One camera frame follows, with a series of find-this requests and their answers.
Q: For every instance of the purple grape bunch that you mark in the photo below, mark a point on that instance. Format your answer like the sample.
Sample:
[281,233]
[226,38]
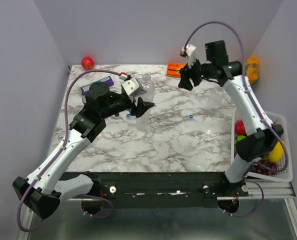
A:
[264,167]

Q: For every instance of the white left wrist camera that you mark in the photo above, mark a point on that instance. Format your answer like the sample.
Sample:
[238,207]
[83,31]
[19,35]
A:
[133,88]

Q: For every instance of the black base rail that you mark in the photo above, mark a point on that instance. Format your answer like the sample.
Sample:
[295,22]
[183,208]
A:
[158,190]

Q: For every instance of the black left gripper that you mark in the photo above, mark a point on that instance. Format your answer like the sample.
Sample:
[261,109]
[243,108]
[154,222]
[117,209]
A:
[142,107]

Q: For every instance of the orange razor box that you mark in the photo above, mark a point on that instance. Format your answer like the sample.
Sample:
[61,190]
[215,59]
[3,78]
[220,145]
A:
[173,69]

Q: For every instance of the red apple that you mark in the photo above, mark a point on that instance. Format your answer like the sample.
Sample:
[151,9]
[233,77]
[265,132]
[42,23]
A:
[87,63]

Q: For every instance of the white plastic basket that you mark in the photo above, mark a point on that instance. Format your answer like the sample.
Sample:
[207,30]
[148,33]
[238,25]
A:
[284,173]

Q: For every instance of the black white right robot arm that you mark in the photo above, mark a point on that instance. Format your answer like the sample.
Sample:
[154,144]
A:
[262,134]

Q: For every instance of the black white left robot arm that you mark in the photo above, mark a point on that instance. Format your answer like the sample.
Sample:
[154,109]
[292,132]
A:
[42,191]

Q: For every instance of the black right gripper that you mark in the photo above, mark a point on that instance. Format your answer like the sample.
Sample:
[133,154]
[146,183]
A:
[187,72]

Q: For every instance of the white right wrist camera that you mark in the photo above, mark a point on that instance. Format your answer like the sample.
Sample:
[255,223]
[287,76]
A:
[189,52]

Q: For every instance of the green toy fruit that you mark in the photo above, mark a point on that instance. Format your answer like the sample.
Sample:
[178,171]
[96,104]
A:
[237,139]

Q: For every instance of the purple white flat box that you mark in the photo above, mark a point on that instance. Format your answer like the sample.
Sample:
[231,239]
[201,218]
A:
[106,80]

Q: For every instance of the red dragon fruit toy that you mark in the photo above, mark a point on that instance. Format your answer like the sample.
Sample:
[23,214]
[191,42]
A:
[239,128]

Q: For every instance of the clear plastic bottle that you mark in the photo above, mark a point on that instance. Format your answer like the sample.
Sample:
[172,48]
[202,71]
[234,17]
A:
[143,122]
[215,98]
[148,87]

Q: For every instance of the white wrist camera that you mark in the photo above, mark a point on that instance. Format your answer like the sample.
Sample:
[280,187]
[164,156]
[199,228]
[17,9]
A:
[133,88]
[189,52]

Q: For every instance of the orange snack bag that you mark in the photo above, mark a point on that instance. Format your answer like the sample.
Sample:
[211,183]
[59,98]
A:
[252,69]

